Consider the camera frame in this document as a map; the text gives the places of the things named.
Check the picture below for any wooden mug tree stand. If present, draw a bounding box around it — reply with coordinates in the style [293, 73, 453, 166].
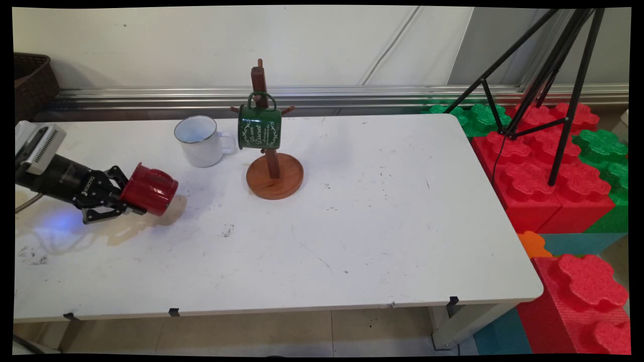
[230, 59, 304, 201]

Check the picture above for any brown wicker basket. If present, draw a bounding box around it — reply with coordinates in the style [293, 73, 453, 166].
[14, 53, 60, 124]

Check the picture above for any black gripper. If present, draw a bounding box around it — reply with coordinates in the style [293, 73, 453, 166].
[15, 153, 147, 226]

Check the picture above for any green enamel mug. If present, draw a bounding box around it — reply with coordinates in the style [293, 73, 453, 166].
[237, 92, 283, 151]

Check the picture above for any teal foam mat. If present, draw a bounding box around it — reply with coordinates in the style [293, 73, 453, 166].
[541, 232, 627, 257]
[473, 307, 533, 355]

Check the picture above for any white table leg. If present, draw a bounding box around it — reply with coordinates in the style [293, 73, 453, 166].
[428, 301, 520, 350]

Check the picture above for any orange foam piece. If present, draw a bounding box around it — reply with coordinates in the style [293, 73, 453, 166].
[517, 231, 554, 260]

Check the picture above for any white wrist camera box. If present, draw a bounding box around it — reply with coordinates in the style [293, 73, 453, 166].
[15, 120, 67, 176]

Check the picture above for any red foam building block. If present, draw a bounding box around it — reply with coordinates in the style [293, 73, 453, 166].
[517, 254, 632, 355]
[506, 101, 601, 137]
[470, 132, 617, 235]

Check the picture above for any red enamel mug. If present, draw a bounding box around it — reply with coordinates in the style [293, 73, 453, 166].
[120, 162, 180, 218]

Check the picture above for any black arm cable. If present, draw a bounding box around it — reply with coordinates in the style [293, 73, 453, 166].
[15, 193, 44, 215]

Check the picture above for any aluminium wall rail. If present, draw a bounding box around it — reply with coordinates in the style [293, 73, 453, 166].
[50, 84, 629, 109]

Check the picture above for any white enamel mug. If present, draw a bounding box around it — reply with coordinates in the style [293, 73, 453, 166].
[174, 115, 237, 168]

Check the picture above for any green foam building block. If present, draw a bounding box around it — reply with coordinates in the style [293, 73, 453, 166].
[428, 103, 512, 138]
[573, 128, 629, 233]

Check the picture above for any black tripod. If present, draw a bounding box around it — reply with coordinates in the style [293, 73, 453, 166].
[443, 8, 607, 187]

